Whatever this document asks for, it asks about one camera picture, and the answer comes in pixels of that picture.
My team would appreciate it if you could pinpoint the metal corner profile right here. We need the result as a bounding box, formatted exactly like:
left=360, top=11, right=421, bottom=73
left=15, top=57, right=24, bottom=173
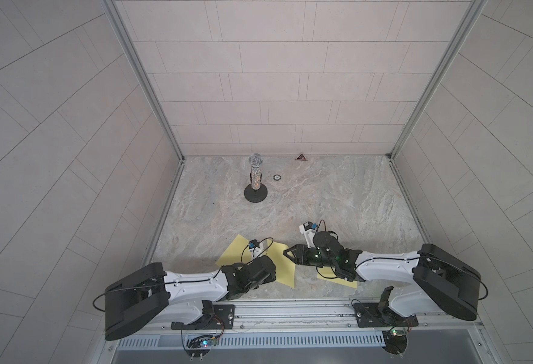
left=386, top=0, right=487, bottom=164

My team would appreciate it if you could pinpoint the metal corner profile left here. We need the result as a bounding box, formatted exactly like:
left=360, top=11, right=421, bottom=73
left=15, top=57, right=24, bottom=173
left=101, top=0, right=185, bottom=165

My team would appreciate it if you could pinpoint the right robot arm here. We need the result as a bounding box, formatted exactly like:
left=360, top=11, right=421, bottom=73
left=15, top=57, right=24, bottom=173
left=283, top=231, right=484, bottom=322

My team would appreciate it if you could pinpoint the black round-base stand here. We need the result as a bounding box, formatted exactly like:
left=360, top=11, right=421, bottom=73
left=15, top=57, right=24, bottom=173
left=244, top=153, right=268, bottom=203

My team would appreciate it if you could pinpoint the vent grille strip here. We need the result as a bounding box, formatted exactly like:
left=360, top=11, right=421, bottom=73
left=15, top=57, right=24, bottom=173
left=117, top=332, right=386, bottom=351

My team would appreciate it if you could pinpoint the yellow square paper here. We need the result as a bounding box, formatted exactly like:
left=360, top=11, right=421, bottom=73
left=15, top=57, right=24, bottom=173
left=216, top=234, right=295, bottom=288

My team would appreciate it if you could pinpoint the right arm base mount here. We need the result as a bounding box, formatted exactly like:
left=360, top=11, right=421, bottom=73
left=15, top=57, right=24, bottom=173
left=351, top=286, right=418, bottom=329

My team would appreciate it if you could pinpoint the right circuit board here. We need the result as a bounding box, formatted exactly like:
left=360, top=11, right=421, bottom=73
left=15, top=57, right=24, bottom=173
left=382, top=329, right=409, bottom=356

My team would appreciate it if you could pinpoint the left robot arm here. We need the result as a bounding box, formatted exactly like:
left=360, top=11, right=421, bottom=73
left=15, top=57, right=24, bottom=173
left=102, top=256, right=277, bottom=341

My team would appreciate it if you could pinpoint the left circuit board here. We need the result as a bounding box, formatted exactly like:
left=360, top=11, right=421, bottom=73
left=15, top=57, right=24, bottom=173
left=184, top=335, right=216, bottom=361

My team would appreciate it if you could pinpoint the circuit board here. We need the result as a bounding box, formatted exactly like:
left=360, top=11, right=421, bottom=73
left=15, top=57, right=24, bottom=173
left=382, top=329, right=409, bottom=356
left=184, top=335, right=216, bottom=361

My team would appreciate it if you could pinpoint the aluminium rail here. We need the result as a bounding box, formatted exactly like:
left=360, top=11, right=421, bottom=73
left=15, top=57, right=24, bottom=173
left=104, top=297, right=484, bottom=335

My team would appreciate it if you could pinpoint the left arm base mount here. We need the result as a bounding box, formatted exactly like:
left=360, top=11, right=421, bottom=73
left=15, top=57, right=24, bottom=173
left=171, top=300, right=236, bottom=331

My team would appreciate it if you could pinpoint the metal corner profile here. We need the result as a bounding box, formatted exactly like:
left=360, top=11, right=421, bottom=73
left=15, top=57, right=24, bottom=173
left=386, top=0, right=487, bottom=164
left=101, top=0, right=185, bottom=165

